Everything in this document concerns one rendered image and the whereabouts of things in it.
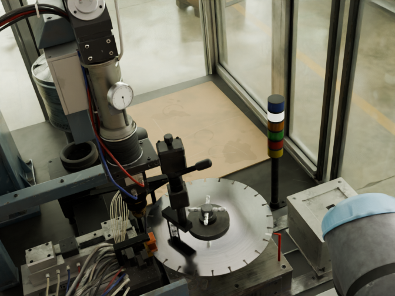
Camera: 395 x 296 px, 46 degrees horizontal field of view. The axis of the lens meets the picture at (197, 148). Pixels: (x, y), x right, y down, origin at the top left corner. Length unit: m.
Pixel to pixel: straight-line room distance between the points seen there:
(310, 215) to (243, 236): 0.22
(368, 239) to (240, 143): 1.18
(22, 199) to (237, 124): 0.92
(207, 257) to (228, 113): 0.90
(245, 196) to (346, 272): 0.68
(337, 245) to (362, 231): 0.04
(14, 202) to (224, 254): 0.55
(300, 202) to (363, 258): 0.73
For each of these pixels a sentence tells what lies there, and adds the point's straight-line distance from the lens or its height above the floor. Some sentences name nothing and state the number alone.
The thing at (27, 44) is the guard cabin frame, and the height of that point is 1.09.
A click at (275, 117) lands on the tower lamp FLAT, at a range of 1.25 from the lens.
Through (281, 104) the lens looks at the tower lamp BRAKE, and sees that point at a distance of 1.23.
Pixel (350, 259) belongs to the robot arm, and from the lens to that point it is 0.61.
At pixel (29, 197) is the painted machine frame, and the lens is 1.27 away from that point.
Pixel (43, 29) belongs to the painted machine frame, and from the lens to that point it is 0.91.
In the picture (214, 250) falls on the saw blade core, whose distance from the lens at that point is 1.14.
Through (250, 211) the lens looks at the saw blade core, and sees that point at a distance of 1.22.
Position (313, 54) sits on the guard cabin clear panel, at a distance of 1.41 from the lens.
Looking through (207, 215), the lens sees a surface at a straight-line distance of 1.15.
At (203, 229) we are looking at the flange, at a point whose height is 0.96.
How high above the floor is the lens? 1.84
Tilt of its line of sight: 39 degrees down
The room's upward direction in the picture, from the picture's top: 7 degrees counter-clockwise
